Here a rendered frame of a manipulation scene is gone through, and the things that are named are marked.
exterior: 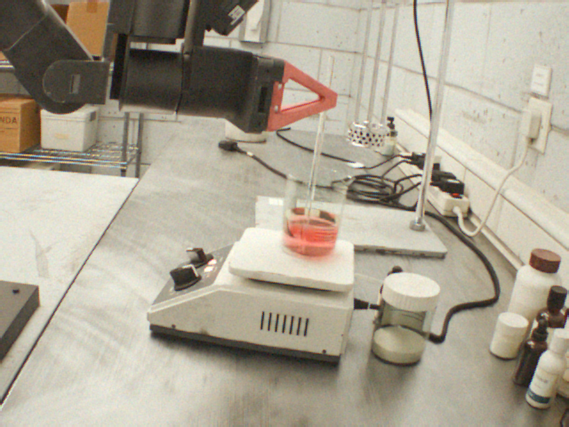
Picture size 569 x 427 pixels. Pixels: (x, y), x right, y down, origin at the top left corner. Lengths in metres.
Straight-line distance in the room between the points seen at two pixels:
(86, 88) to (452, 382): 0.44
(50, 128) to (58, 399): 2.39
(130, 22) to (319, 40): 2.49
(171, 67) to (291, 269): 0.22
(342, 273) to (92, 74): 0.30
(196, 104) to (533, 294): 0.42
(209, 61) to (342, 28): 2.49
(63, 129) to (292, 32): 1.19
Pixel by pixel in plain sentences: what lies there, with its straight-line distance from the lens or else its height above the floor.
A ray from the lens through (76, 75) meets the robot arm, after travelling 0.48.
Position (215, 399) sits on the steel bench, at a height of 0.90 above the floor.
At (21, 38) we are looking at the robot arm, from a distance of 0.49.
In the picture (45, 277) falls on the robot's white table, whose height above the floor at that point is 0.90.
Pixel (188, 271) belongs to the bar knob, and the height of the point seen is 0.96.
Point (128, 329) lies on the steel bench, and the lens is 0.62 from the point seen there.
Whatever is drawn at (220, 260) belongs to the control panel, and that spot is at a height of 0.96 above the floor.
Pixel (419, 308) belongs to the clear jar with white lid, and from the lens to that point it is 0.59.
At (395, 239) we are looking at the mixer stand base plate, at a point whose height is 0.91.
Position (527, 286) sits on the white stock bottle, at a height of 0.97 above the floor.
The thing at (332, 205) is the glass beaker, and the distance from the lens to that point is 0.59.
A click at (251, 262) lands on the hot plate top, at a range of 0.58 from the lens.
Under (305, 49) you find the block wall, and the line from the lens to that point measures 2.96.
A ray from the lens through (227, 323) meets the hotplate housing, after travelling 0.58.
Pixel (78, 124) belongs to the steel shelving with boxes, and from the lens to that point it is 2.78.
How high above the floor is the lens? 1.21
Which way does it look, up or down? 18 degrees down
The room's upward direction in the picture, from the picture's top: 7 degrees clockwise
